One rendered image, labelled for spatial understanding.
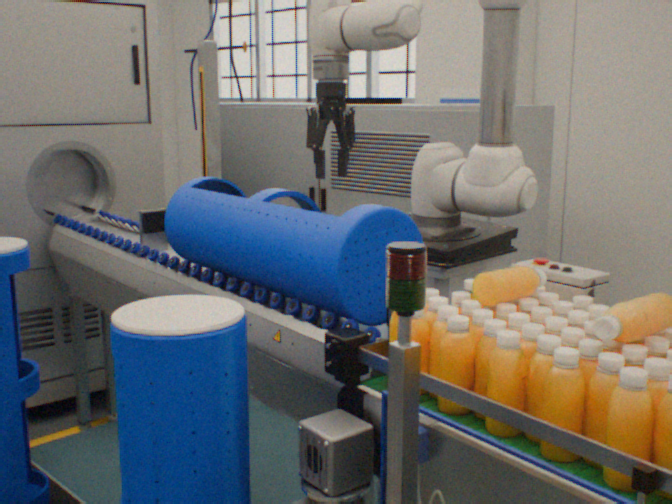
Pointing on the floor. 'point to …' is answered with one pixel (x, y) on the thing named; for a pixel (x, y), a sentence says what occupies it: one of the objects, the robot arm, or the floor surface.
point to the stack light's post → (403, 423)
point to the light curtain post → (209, 108)
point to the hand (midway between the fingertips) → (331, 165)
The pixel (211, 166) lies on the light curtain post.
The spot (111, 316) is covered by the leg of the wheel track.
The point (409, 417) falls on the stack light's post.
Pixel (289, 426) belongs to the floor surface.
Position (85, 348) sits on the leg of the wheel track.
